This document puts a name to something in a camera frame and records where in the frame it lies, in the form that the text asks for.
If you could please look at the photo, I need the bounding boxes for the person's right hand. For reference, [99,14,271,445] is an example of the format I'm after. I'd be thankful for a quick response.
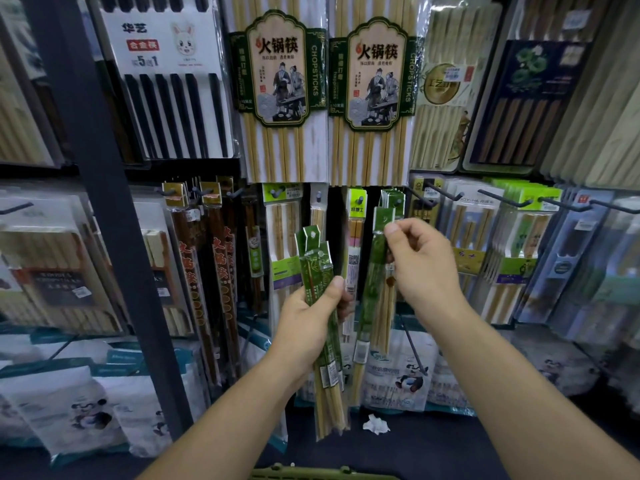
[384,218,474,328]

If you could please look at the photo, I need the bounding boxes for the person's left hand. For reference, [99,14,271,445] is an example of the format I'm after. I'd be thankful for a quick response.
[267,276,356,384]

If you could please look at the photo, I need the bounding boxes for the green bamboo chopstick packet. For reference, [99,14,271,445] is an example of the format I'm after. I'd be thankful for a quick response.
[350,207,399,406]
[299,240,351,441]
[294,224,323,305]

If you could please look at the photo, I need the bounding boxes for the person's right forearm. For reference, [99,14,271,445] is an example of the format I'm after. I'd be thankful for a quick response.
[425,304,640,480]

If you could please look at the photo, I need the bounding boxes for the person's left forearm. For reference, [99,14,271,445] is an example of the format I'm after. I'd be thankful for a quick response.
[137,354,313,480]

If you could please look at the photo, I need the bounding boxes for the yellow-green header chopstick packet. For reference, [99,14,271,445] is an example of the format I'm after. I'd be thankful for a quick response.
[342,188,369,342]

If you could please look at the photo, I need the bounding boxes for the hanging row of green packets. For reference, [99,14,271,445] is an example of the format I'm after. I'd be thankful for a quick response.
[379,189,407,221]

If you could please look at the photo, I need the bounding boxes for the dark chopstick packet yellow header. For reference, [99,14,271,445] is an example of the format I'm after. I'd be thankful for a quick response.
[408,175,447,226]

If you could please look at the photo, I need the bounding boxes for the white packet yellow label chopsticks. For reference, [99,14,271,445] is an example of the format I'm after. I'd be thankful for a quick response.
[440,179,505,297]

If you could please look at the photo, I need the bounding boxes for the narrow clear chopstick packet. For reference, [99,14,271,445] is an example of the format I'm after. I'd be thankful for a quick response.
[308,183,329,241]

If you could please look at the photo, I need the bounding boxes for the dark chopstick packet green label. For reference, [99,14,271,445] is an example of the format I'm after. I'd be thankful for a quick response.
[242,194,267,315]

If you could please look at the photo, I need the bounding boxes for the white panda print bag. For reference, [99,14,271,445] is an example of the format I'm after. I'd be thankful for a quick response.
[0,364,128,462]
[358,329,442,413]
[94,343,213,459]
[508,324,603,398]

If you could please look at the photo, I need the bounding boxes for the long red-brown chopstick packet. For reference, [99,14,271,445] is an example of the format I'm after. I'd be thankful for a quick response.
[199,178,242,381]
[162,182,222,391]

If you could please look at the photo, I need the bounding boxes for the green header chopstick packets row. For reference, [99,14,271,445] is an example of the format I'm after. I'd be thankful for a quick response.
[479,178,565,326]

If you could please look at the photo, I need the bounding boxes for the crumpled white paper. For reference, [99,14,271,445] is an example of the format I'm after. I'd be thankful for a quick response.
[362,414,392,436]

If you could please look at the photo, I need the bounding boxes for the clear boxed chopstick set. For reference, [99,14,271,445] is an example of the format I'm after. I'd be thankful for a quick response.
[131,199,195,339]
[0,194,125,337]

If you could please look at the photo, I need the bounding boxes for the gold label chopstick packet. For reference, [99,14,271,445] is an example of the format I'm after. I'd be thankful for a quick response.
[409,2,504,173]

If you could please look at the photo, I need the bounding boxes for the green shopping basket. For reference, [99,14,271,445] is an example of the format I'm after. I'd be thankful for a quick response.
[249,463,398,480]

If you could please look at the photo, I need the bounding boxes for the large green label chopstick packet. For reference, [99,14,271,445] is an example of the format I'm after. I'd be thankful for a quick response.
[222,0,330,184]
[327,0,432,188]

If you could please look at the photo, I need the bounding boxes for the grey-blue chopstick packets row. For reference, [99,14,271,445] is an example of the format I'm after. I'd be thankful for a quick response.
[516,189,640,347]

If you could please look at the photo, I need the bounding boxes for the dark blue chopstick packet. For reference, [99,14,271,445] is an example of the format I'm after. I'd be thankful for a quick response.
[462,0,609,175]

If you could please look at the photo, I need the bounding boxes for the row of pale chopstick packets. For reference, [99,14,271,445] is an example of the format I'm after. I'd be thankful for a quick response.
[540,0,640,191]

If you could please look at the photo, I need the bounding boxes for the dark metal shelf upright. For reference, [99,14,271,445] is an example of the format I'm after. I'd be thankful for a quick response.
[19,0,195,441]

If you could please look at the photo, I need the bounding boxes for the white packet of black chopsticks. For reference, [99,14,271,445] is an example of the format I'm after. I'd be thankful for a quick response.
[86,0,237,161]

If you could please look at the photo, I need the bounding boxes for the clear packet of pale chopsticks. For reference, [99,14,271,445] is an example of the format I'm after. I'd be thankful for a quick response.
[0,0,67,168]

